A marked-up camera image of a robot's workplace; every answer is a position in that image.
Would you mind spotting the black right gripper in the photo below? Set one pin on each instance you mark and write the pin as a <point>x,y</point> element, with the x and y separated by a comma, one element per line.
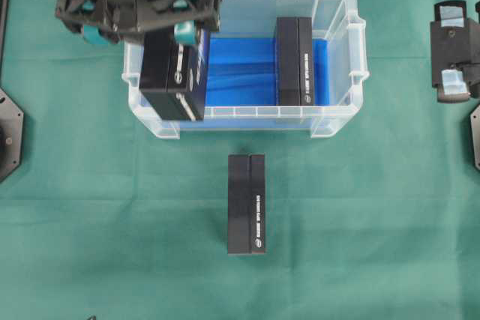
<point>454,42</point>

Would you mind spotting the black camera box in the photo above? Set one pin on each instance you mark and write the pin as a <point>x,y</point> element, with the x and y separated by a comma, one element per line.
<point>294,64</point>
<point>247,205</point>
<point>173,77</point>

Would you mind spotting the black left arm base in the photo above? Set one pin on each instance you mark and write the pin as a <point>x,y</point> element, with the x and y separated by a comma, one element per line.
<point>12,118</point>

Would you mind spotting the clear plastic storage case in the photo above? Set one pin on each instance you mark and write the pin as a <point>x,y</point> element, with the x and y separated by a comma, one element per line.
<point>340,68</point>

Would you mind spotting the blue liner sheet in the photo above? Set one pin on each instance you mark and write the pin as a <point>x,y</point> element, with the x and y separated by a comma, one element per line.
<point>241,72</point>

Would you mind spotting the green table cloth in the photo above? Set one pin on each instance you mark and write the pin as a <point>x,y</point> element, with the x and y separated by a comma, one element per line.
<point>102,218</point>

